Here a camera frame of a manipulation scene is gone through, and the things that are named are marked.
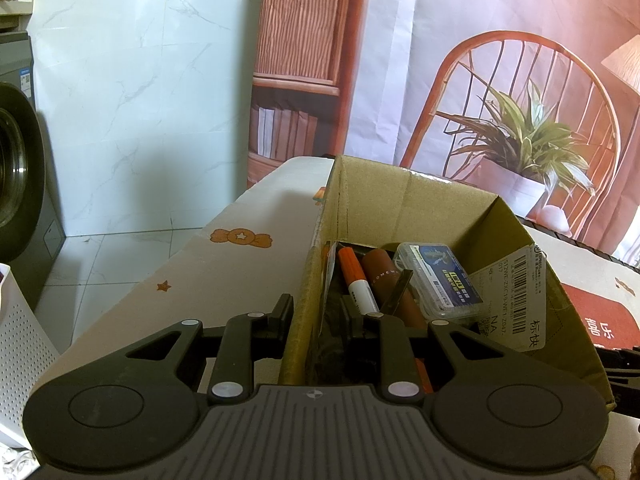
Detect wall poster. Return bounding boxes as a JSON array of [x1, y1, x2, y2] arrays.
[[247, 0, 640, 267]]

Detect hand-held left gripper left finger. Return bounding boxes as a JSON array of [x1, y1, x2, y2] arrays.
[[125, 295, 296, 406]]

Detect grey washing machine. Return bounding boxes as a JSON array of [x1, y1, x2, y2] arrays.
[[0, 30, 67, 272]]

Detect brown cardboard box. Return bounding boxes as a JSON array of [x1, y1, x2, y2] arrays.
[[279, 155, 619, 411]]

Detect black flat object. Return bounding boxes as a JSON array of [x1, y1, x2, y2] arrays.
[[380, 270, 414, 314]]

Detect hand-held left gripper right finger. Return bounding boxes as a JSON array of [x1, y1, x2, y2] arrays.
[[340, 297, 566, 403]]

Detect white shipping label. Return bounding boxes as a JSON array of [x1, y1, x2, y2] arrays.
[[472, 242, 562, 354]]

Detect white marble board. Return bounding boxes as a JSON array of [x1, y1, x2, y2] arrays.
[[27, 0, 262, 239]]

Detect clear cotton swab box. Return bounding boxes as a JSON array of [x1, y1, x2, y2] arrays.
[[392, 242, 486, 322]]

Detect orange and white marker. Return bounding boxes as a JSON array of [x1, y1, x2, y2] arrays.
[[337, 247, 381, 317]]

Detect white perforated basket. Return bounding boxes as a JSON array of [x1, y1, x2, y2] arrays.
[[0, 262, 62, 449]]

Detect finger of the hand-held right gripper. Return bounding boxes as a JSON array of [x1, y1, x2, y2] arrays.
[[597, 346, 640, 391]]

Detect printed tablecloth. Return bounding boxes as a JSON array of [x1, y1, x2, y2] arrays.
[[30, 157, 640, 480]]

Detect brown cylinder tube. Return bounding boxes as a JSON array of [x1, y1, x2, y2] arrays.
[[362, 250, 427, 329]]

